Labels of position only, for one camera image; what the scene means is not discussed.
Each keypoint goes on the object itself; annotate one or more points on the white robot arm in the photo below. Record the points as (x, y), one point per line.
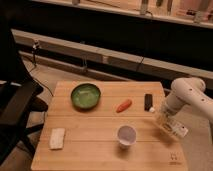
(186, 91)

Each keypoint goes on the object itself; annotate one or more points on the green ceramic bowl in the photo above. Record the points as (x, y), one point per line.
(85, 96)

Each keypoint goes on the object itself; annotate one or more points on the black rectangular block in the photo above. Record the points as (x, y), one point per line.
(148, 102)

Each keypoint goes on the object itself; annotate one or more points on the orange carrot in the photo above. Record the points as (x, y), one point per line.
(124, 106)

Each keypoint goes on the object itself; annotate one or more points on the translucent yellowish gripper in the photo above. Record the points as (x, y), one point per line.
(163, 118)

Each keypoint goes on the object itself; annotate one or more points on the white paper cup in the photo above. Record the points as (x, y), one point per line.
(126, 136)

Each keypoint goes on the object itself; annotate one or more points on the white sponge block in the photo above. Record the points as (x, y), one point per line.
(57, 138)

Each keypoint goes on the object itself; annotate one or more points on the black office chair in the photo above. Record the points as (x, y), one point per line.
(18, 97)

